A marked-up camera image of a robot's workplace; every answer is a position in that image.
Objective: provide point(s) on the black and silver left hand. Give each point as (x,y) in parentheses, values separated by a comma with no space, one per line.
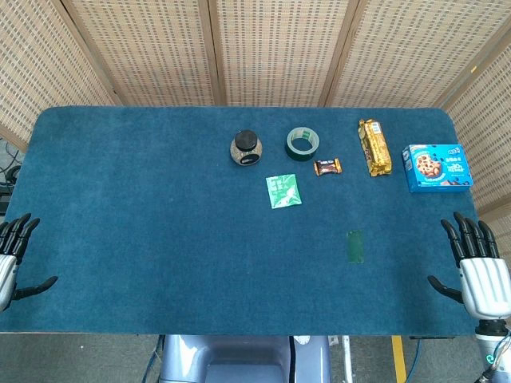
(8,271)

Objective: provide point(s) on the black and silver right hand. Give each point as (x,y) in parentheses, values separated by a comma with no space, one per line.
(485,283)

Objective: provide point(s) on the green tape strip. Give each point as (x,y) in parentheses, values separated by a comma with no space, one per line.
(355,247)

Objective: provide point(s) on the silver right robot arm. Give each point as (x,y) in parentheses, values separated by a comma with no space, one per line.
(485,347)

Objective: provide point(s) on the green tape roll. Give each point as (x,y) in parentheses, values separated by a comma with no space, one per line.
(297,153)

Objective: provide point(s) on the blue cookie box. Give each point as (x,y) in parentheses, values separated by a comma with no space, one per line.
(437,169)

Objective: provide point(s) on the woven bamboo screen panel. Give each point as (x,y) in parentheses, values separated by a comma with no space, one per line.
(40,60)
(491,139)
(279,48)
(419,48)
(151,48)

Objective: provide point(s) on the blue felt table cover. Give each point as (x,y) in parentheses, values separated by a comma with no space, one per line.
(159,239)

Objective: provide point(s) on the white metal stand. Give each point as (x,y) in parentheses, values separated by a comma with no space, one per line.
(346,359)

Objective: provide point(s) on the gold biscuit package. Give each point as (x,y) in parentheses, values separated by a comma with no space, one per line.
(375,149)

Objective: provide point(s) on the small brown candy wrapper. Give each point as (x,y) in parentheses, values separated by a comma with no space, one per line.
(328,167)

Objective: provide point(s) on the green sachet packet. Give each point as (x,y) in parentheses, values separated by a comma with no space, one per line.
(283,191)

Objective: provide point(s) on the grey-blue robot torso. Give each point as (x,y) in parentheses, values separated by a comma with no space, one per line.
(239,359)

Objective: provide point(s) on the glass jar with black lid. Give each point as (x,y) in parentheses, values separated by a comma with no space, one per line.
(245,151)

